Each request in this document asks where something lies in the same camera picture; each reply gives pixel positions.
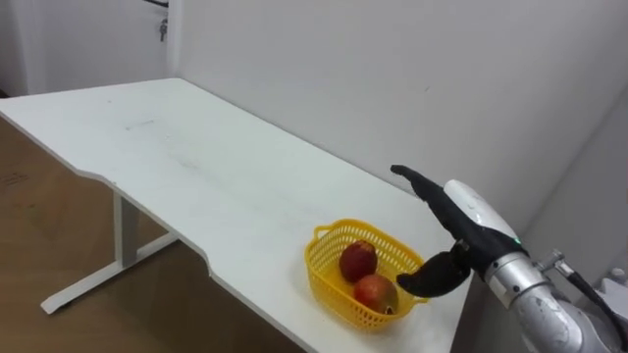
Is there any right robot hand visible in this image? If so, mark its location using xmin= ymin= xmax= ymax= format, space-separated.
xmin=390 ymin=164 xmax=530 ymax=299

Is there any dark red fruit soft toy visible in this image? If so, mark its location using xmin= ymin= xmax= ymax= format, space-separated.
xmin=339 ymin=239 xmax=379 ymax=284

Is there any red yellow fruit soft toy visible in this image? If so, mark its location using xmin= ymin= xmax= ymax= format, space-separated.
xmin=352 ymin=274 xmax=399 ymax=316

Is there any yellow plastic basket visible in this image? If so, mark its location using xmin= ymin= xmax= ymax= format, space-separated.
xmin=303 ymin=218 xmax=429 ymax=331

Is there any white desk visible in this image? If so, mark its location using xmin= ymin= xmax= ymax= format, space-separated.
xmin=0 ymin=76 xmax=473 ymax=353

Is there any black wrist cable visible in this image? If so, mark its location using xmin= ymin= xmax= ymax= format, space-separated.
xmin=536 ymin=248 xmax=628 ymax=350

